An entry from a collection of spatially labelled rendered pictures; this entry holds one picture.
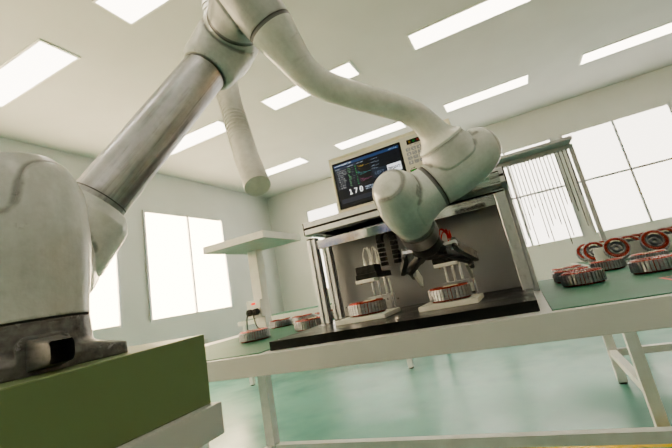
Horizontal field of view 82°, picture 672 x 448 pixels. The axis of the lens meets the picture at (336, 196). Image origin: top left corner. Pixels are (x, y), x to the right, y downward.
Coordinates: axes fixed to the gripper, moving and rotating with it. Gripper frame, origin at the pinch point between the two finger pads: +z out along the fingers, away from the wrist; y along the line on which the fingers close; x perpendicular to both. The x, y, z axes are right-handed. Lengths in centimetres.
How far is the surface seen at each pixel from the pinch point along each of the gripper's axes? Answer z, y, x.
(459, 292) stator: -1.6, -3.2, 6.2
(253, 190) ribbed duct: 35, 113, -100
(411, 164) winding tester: -6.7, 4.0, -38.1
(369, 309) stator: -1.9, 21.6, 6.7
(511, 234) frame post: 4.4, -18.8, -11.1
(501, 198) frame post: -0.8, -19.0, -20.1
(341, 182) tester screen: -7.5, 29.4, -39.3
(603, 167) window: 500, -178, -415
